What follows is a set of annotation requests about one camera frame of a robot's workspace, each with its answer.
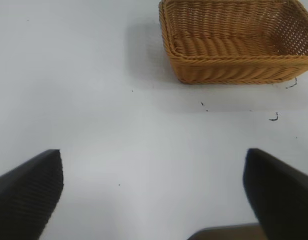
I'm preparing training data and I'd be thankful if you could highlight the brown woven wicker basket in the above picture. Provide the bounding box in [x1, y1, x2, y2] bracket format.
[158, 0, 308, 85]

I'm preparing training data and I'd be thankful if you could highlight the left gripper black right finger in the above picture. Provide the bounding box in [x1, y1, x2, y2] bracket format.
[243, 147, 308, 240]

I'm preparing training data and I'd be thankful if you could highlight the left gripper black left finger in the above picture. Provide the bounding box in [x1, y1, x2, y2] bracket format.
[0, 149, 64, 240]

